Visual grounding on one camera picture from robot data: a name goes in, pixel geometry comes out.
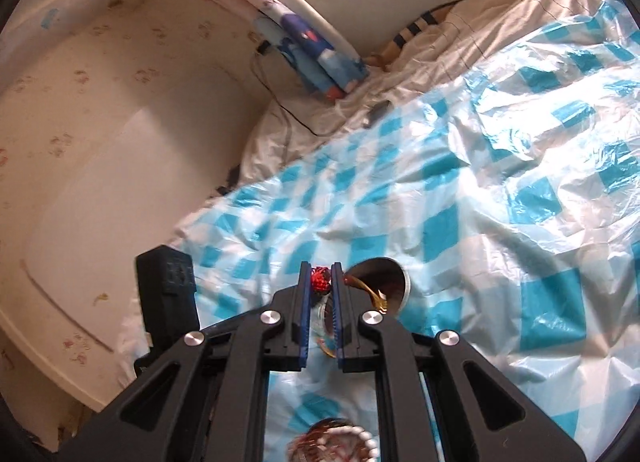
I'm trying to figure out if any white striped duvet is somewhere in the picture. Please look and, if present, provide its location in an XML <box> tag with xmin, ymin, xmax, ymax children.
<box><xmin>116</xmin><ymin>0</ymin><xmax>623</xmax><ymax>385</ymax></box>

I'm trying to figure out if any blue checkered plastic sheet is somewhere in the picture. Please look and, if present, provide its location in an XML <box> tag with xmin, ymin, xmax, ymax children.
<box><xmin>169</xmin><ymin>0</ymin><xmax>640</xmax><ymax>462</ymax></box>

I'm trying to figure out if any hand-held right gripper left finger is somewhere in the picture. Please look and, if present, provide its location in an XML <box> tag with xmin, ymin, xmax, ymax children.
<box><xmin>60</xmin><ymin>261</ymin><xmax>314</xmax><ymax>462</ymax></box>

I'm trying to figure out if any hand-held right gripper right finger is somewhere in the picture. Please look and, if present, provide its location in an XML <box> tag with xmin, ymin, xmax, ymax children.
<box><xmin>331</xmin><ymin>263</ymin><xmax>587</xmax><ymax>462</ymax></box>

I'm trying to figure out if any white pearl bracelet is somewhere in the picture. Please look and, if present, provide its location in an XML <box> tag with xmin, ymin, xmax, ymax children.
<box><xmin>344</xmin><ymin>419</ymin><xmax>377</xmax><ymax>462</ymax></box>

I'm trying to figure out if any gold bangle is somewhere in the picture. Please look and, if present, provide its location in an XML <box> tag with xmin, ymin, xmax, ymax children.
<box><xmin>344</xmin><ymin>274</ymin><xmax>390</xmax><ymax>316</ymax></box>

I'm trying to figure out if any black charger cable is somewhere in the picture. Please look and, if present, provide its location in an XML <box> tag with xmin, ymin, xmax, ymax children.
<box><xmin>249</xmin><ymin>48</ymin><xmax>322</xmax><ymax>136</ymax></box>

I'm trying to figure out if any amber bead bracelet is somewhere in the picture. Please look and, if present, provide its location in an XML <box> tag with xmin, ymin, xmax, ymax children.
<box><xmin>286</xmin><ymin>417</ymin><xmax>358</xmax><ymax>462</ymax></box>

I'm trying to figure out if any blue printed curtain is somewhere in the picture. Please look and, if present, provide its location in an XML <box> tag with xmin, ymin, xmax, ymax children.
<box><xmin>150</xmin><ymin>0</ymin><xmax>372</xmax><ymax>104</ymax></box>

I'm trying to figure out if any round metal tin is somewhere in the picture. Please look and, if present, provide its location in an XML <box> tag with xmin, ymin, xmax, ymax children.
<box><xmin>344</xmin><ymin>257</ymin><xmax>412</xmax><ymax>319</ymax></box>

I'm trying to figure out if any round metal tin lid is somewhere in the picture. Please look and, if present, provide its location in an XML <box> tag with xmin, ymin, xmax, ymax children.
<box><xmin>363</xmin><ymin>100</ymin><xmax>394</xmax><ymax>127</ymax></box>

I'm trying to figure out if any dark striped pillow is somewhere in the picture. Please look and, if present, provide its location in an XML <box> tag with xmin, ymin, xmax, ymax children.
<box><xmin>369</xmin><ymin>0</ymin><xmax>465</xmax><ymax>69</ymax></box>

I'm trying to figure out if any red knot bracelet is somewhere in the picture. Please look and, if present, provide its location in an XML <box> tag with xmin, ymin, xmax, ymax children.
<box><xmin>310</xmin><ymin>265</ymin><xmax>333</xmax><ymax>294</ymax></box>

